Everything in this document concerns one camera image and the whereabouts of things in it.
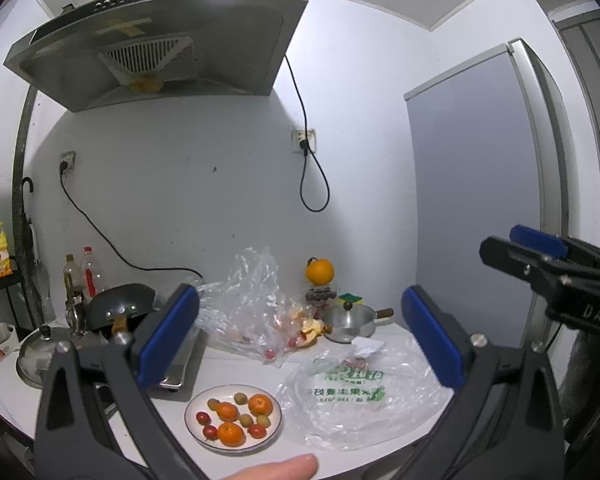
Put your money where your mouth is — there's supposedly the white plastic container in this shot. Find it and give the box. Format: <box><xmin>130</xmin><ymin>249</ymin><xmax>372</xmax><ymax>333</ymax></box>
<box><xmin>0</xmin><ymin>322</ymin><xmax>20</xmax><ymax>359</ymax></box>

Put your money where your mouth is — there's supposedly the green printed plastic bag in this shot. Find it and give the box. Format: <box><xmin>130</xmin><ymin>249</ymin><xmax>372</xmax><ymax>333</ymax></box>
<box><xmin>275</xmin><ymin>335</ymin><xmax>456</xmax><ymax>452</ymax></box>

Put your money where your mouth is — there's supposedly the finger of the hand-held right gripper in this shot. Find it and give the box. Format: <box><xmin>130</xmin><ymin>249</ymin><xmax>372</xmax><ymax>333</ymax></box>
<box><xmin>480</xmin><ymin>236</ymin><xmax>576</xmax><ymax>306</ymax></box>
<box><xmin>510</xmin><ymin>225</ymin><xmax>600</xmax><ymax>281</ymax></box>

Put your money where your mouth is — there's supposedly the steel pot lid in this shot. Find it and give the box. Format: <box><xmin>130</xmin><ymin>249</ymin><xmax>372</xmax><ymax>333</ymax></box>
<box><xmin>16</xmin><ymin>326</ymin><xmax>74</xmax><ymax>390</ymax></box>

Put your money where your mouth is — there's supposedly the clear box of dark fruits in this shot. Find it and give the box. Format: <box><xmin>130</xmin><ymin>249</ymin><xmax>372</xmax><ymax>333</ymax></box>
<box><xmin>304</xmin><ymin>286</ymin><xmax>339</xmax><ymax>306</ymax></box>

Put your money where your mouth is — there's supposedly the black umbrella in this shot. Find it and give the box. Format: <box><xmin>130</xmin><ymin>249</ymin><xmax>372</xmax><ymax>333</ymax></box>
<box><xmin>20</xmin><ymin>176</ymin><xmax>44</xmax><ymax>321</ymax></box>

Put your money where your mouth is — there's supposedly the black metal rack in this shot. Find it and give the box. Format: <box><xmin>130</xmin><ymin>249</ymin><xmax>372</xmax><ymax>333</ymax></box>
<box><xmin>0</xmin><ymin>270</ymin><xmax>24</xmax><ymax>376</ymax></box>

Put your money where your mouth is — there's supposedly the steel range hood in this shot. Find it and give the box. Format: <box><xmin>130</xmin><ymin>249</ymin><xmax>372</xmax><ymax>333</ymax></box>
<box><xmin>2</xmin><ymin>0</ymin><xmax>309</xmax><ymax>113</ymax></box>

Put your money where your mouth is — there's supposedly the silver induction cooker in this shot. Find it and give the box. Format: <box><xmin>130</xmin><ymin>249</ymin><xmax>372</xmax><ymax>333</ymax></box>
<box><xmin>72</xmin><ymin>310</ymin><xmax>209</xmax><ymax>391</ymax></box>

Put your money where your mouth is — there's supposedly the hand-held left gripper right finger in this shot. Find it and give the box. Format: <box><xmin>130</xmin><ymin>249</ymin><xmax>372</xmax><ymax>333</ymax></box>
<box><xmin>395</xmin><ymin>285</ymin><xmax>566</xmax><ymax>480</ymax></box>

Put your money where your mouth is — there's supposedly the black range hood cable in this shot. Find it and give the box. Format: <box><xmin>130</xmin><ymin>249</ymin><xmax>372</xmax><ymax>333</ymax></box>
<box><xmin>282</xmin><ymin>55</ymin><xmax>330</xmax><ymax>213</ymax></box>

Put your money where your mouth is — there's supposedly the grey refrigerator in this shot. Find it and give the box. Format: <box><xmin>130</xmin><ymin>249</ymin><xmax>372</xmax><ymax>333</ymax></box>
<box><xmin>404</xmin><ymin>37</ymin><xmax>576</xmax><ymax>391</ymax></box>

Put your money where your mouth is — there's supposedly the orange peel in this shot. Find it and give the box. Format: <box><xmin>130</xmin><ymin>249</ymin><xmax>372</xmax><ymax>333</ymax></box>
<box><xmin>300</xmin><ymin>317</ymin><xmax>329</xmax><ymax>349</ymax></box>

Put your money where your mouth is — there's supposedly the dark vertical pipe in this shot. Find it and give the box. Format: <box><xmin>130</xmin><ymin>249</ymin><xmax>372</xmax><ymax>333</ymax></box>
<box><xmin>11</xmin><ymin>87</ymin><xmax>42</xmax><ymax>321</ymax></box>

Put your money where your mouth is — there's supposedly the red label plastic bottle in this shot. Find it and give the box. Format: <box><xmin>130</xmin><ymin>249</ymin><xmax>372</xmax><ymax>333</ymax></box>
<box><xmin>81</xmin><ymin>246</ymin><xmax>106</xmax><ymax>299</ymax></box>

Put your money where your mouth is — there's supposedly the clear crumpled plastic bag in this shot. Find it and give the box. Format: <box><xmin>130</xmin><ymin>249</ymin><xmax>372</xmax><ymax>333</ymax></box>
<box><xmin>195</xmin><ymin>246</ymin><xmax>331</xmax><ymax>366</ymax></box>

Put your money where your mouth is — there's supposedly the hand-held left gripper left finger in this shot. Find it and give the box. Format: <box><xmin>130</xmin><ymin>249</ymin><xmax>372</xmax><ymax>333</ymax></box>
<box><xmin>34</xmin><ymin>283</ymin><xmax>202</xmax><ymax>480</ymax></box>

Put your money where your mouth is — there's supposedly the white plate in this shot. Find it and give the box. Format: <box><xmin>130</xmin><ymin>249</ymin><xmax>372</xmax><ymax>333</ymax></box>
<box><xmin>184</xmin><ymin>385</ymin><xmax>283</xmax><ymax>456</ymax></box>

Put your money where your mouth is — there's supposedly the black cooker power cable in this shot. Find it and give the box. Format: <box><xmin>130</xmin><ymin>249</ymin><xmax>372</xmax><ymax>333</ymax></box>
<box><xmin>59</xmin><ymin>162</ymin><xmax>204</xmax><ymax>281</ymax></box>

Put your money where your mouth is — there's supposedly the large orange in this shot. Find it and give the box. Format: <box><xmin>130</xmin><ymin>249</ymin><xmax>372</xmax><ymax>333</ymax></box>
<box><xmin>305</xmin><ymin>257</ymin><xmax>335</xmax><ymax>287</ymax></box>

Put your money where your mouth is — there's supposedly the white paper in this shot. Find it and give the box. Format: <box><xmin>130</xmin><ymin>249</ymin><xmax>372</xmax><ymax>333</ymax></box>
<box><xmin>352</xmin><ymin>337</ymin><xmax>387</xmax><ymax>360</ymax></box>

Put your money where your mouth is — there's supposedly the steel saucepan wooden handle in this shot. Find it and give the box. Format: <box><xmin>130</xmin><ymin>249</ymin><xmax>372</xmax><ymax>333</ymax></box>
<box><xmin>320</xmin><ymin>306</ymin><xmax>395</xmax><ymax>344</ymax></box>

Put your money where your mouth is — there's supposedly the black wok wooden handle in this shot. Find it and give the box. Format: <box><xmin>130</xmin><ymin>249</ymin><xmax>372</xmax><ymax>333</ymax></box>
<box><xmin>85</xmin><ymin>283</ymin><xmax>157</xmax><ymax>344</ymax></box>

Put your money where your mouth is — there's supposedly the person's left hand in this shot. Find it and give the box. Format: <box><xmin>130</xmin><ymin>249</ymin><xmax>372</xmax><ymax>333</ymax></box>
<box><xmin>220</xmin><ymin>454</ymin><xmax>319</xmax><ymax>480</ymax></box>

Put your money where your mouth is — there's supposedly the clear oil bottle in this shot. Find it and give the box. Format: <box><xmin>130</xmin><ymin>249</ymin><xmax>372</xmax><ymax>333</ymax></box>
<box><xmin>62</xmin><ymin>254</ymin><xmax>84</xmax><ymax>306</ymax></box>

